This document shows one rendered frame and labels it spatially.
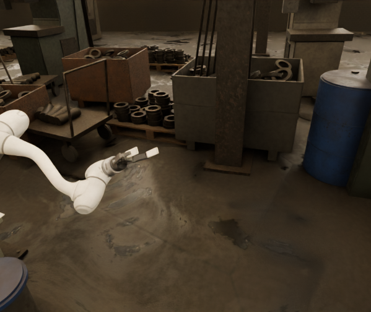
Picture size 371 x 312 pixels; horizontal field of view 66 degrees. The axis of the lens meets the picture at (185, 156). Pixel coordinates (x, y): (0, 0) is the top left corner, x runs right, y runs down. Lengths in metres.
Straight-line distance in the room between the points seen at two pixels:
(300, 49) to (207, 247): 3.36
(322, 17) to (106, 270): 4.51
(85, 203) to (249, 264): 1.16
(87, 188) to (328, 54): 4.01
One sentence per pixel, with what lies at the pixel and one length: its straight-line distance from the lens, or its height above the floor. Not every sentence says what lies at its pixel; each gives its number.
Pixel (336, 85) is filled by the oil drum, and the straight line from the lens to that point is 2.56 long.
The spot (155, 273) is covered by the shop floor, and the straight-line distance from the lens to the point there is 2.00.
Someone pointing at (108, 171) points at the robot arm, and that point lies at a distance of 1.44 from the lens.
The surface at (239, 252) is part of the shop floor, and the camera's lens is 2.10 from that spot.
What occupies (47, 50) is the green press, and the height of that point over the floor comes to 0.67.
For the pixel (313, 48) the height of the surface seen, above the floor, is 0.73.
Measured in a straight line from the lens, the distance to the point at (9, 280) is 1.67.
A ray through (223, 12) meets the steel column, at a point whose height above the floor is 1.39.
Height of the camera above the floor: 1.58
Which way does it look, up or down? 31 degrees down
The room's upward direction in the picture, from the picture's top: 2 degrees counter-clockwise
